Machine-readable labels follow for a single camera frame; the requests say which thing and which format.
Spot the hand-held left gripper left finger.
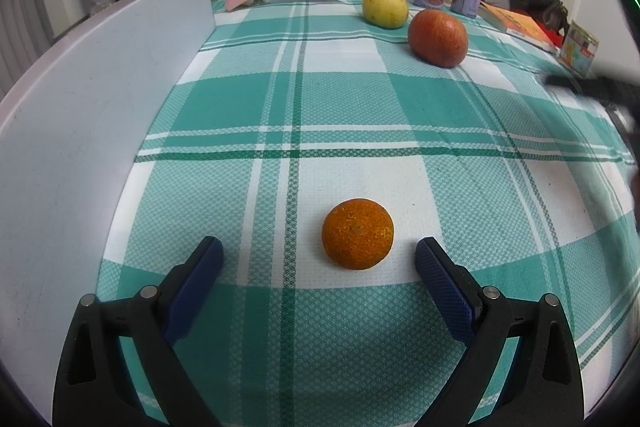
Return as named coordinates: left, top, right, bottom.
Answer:
left=52, top=235, right=224, bottom=427

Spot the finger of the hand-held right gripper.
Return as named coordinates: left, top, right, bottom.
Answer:
left=542, top=74, right=640, bottom=114

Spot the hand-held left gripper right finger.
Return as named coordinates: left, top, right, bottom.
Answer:
left=415, top=236, right=586, bottom=427

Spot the small orange mandarin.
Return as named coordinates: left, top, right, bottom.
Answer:
left=321, top=198, right=395, bottom=270

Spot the white storage box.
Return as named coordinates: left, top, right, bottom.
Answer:
left=0, top=0, right=217, bottom=408

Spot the small colourful carton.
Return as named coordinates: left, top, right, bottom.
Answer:
left=558, top=21, right=600, bottom=75

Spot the black and red bag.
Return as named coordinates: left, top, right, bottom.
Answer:
left=509, top=0, right=569, bottom=42

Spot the orange book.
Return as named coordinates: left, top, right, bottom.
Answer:
left=480, top=2, right=562, bottom=55

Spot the red apple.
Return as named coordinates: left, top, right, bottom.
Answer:
left=407, top=8, right=469, bottom=69

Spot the green white checked tablecloth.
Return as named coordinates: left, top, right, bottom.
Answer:
left=97, top=0, right=638, bottom=427

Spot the yellow apple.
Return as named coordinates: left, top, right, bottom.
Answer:
left=362, top=0, right=410, bottom=30

